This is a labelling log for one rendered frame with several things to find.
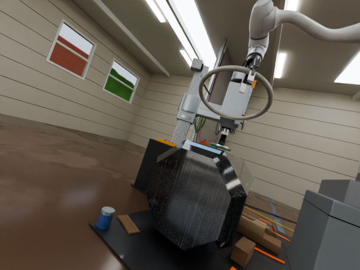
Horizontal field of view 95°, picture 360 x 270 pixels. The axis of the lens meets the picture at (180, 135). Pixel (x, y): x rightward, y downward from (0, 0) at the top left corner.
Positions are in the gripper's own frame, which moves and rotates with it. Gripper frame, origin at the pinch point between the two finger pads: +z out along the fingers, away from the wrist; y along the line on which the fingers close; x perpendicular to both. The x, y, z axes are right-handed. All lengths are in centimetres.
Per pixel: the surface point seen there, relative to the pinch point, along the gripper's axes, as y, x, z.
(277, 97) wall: 399, -230, -438
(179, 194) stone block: 73, 4, 58
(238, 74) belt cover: 56, -4, -70
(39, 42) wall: 322, 526, -189
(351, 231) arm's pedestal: -7, -49, 53
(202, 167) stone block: 58, -3, 35
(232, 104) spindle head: 68, -11, -42
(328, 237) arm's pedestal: -3, -44, 58
